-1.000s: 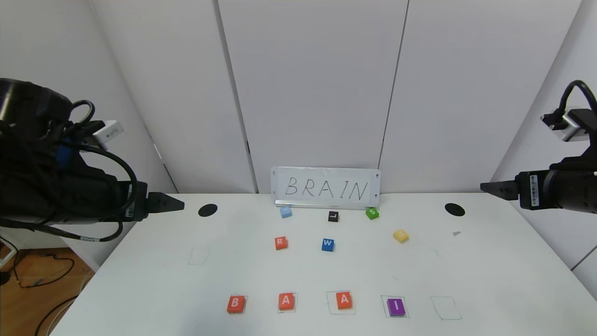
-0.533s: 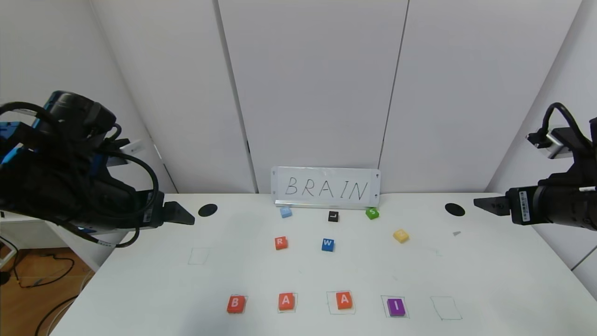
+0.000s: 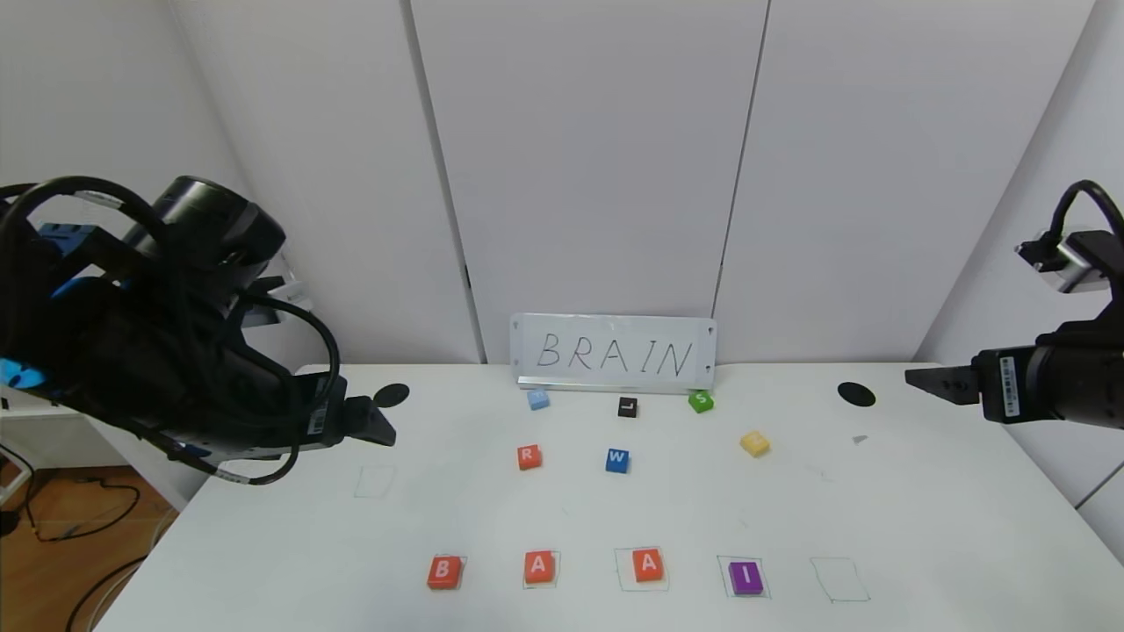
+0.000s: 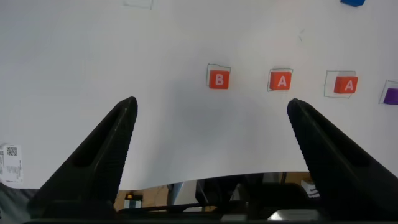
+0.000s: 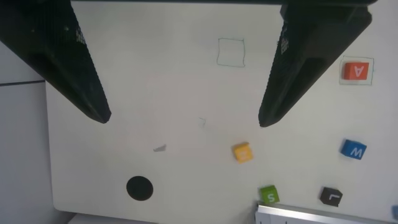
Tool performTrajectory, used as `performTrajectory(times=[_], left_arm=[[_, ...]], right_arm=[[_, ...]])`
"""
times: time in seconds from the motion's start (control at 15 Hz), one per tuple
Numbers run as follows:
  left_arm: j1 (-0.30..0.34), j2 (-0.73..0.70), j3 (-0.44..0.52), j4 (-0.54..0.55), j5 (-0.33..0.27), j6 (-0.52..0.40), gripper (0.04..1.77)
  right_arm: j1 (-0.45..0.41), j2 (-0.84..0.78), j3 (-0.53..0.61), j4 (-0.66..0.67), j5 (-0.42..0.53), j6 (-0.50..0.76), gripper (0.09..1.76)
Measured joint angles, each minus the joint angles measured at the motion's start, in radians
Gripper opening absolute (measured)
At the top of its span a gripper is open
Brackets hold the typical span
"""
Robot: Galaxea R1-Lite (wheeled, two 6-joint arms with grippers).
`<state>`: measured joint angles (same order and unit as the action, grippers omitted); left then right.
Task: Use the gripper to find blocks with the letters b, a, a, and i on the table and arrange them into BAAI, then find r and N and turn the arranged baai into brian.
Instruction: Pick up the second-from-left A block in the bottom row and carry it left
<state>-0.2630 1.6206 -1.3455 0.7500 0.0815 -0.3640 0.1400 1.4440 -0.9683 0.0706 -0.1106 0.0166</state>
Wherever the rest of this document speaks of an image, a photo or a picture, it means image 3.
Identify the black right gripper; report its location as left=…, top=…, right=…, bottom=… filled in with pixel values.
left=904, top=332, right=1124, bottom=431

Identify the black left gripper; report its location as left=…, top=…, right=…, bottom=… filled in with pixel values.
left=277, top=371, right=397, bottom=447

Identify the white sign reading BRAIN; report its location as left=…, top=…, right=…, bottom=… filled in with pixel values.
left=509, top=312, right=718, bottom=393

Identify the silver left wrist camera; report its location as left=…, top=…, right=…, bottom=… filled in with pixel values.
left=237, top=274, right=314, bottom=330

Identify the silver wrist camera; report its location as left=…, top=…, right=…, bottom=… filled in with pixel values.
left=1016, top=230, right=1124, bottom=293
left=237, top=274, right=314, bottom=330

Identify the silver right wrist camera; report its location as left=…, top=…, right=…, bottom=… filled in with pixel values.
left=1016, top=230, right=1124, bottom=293

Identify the black right camera cable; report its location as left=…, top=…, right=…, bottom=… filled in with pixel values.
left=1049, top=180, right=1124, bottom=247

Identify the black floor cable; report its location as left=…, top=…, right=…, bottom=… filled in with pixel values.
left=66, top=557, right=150, bottom=632
left=18, top=472, right=143, bottom=542

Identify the white shelf frame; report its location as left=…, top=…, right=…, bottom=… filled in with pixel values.
left=0, top=386, right=124, bottom=470

